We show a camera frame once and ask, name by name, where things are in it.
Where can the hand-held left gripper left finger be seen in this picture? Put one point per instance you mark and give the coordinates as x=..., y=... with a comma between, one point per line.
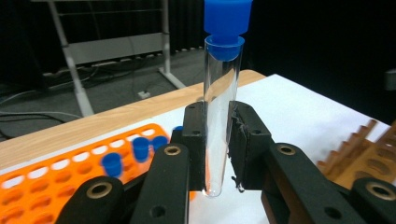
x=196, y=146

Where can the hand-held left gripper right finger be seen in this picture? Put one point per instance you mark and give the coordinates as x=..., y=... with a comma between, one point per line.
x=249, y=149

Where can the wooden test tube rack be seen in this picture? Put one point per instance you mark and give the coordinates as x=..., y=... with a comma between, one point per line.
x=367, y=155

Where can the orange plastic test tube rack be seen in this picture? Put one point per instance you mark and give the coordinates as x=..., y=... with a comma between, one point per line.
x=77, y=179

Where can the white table mat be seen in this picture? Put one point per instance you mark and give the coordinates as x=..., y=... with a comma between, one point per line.
x=295, y=118

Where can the white plug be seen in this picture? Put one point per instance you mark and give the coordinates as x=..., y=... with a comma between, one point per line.
x=144, y=94

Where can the grey metal stand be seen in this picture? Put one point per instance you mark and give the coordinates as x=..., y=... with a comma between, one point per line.
x=115, y=46

